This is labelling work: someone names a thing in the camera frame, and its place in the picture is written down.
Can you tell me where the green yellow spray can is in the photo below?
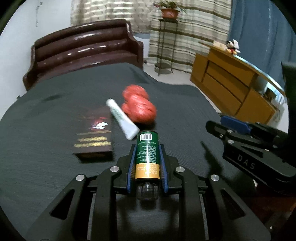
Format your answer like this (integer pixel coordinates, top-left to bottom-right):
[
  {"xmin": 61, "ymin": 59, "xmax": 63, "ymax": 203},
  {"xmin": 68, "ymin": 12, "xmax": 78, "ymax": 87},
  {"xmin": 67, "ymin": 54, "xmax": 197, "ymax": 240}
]
[{"xmin": 135, "ymin": 131, "xmax": 161, "ymax": 201}]

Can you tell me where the wooden tv cabinet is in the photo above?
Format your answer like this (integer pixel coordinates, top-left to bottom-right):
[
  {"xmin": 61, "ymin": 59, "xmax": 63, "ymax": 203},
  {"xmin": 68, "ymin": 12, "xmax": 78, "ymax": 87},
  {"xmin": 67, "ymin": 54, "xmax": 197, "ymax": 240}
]
[{"xmin": 191, "ymin": 46, "xmax": 285, "ymax": 126}]

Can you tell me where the dark maroon cigarette box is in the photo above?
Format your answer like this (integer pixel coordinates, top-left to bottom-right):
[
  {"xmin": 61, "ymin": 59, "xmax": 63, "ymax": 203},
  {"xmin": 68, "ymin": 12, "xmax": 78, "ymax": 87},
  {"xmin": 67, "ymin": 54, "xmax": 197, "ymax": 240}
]
[{"xmin": 73, "ymin": 106, "xmax": 113, "ymax": 163}]

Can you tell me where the mickey mouse plush toy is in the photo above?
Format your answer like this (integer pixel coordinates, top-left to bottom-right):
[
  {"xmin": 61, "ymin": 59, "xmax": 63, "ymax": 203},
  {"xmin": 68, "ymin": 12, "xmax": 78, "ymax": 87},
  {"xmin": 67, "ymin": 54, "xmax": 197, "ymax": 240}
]
[{"xmin": 225, "ymin": 39, "xmax": 240, "ymax": 55}]

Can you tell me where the small box on cabinet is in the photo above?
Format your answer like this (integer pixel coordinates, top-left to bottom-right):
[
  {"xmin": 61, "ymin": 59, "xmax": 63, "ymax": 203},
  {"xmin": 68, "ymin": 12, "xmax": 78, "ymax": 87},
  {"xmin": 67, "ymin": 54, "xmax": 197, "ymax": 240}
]
[{"xmin": 213, "ymin": 41, "xmax": 227, "ymax": 51}]

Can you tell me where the blue curtain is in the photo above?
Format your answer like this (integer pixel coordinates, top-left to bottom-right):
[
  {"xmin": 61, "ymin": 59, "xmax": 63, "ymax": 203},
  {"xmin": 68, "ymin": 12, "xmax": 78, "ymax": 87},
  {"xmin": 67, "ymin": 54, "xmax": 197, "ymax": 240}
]
[{"xmin": 228, "ymin": 1, "xmax": 295, "ymax": 88}]

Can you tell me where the white green wrapper tube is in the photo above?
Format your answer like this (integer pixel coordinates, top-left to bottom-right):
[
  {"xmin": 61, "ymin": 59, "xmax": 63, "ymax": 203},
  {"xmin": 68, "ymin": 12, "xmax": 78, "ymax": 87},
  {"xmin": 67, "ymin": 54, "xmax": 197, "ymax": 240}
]
[{"xmin": 106, "ymin": 98, "xmax": 139, "ymax": 141}]

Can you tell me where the black metal plant stand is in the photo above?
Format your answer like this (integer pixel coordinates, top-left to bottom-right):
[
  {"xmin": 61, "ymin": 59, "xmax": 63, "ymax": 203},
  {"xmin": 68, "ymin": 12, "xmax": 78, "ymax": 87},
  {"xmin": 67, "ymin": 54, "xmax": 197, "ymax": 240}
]
[{"xmin": 154, "ymin": 18, "xmax": 179, "ymax": 76}]

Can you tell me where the striped beige curtain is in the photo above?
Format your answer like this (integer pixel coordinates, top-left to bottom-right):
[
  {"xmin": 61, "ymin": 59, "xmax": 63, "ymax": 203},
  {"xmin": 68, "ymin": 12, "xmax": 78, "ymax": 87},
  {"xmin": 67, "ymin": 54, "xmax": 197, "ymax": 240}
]
[{"xmin": 70, "ymin": 1, "xmax": 232, "ymax": 73}]

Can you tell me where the potted plant terracotta pot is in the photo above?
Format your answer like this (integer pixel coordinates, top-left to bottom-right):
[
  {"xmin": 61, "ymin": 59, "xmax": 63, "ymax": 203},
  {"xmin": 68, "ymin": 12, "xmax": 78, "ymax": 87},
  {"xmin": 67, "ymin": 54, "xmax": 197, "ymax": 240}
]
[{"xmin": 152, "ymin": 1, "xmax": 186, "ymax": 20}]

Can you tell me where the dark brown leather sofa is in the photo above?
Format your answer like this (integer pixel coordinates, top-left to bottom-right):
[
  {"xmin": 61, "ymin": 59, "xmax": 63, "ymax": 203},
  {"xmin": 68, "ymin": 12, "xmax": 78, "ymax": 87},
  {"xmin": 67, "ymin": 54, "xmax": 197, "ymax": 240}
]
[{"xmin": 23, "ymin": 19, "xmax": 144, "ymax": 90}]

